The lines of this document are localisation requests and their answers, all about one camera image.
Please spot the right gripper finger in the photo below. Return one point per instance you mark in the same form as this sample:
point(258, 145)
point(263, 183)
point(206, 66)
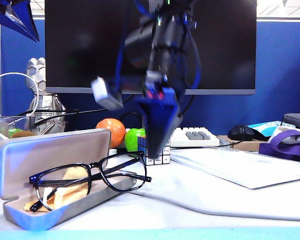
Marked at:
point(152, 125)
point(171, 120)

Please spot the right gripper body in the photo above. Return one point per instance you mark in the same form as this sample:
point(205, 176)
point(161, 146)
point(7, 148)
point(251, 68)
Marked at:
point(152, 85)

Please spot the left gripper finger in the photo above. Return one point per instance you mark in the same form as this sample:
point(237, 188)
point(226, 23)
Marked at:
point(22, 12)
point(0, 11)

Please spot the grey glasses case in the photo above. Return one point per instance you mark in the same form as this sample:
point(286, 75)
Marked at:
point(52, 147)

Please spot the black framed glasses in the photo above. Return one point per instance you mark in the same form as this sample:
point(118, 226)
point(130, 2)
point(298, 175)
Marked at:
point(33, 179)

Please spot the large green apple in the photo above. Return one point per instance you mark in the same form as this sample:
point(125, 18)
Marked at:
point(132, 140)

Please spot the rubik's cube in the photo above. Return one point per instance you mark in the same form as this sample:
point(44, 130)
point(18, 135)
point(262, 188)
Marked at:
point(166, 158)

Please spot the orange fruit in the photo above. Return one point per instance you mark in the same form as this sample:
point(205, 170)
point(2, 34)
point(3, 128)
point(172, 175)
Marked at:
point(116, 132)

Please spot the white grey keyboard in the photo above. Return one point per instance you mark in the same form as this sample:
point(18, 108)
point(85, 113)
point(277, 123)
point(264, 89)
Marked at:
point(202, 140)

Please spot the black computer monitor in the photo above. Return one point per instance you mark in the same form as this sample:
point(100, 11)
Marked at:
point(77, 50)

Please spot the black computer mouse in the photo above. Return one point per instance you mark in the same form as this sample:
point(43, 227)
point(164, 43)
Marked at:
point(240, 132)

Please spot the brown cardboard pad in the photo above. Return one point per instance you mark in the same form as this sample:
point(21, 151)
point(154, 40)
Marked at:
point(247, 146)

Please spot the paper document in sleeve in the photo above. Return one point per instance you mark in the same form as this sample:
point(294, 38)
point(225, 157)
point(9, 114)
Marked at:
point(240, 167)

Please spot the blue white packet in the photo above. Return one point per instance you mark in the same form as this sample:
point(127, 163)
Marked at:
point(265, 126)

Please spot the silver robot figurine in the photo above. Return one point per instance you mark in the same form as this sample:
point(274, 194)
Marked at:
point(46, 105)

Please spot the yellow cleaning cloth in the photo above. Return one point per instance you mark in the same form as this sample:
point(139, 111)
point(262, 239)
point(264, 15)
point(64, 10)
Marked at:
point(65, 192)

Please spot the purple cloth bag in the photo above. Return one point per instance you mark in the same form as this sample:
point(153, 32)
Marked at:
point(285, 147)

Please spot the small green apple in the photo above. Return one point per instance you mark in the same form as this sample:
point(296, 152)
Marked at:
point(13, 132)

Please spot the blue partition panel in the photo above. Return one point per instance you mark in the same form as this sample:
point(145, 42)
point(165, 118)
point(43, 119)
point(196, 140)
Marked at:
point(277, 62)

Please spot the brown kiwi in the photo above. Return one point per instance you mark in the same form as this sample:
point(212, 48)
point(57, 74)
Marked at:
point(25, 134)

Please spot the dark grey pouch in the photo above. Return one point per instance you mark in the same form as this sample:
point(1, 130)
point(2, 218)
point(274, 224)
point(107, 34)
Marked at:
point(297, 118)

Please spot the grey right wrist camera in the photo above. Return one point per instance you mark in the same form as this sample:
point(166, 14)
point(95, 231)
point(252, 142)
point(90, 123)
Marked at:
point(106, 93)

